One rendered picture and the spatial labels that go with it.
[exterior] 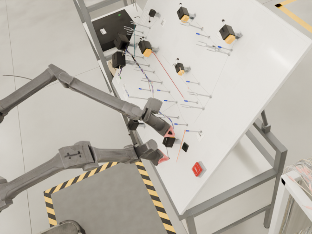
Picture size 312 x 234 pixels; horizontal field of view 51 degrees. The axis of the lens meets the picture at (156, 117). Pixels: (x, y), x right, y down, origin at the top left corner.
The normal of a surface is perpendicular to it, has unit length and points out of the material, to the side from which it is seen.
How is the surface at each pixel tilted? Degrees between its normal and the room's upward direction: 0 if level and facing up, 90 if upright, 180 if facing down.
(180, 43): 52
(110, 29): 0
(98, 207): 0
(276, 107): 0
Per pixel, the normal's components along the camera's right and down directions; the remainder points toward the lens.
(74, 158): 0.66, -0.47
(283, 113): -0.18, -0.65
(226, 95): -0.82, -0.08
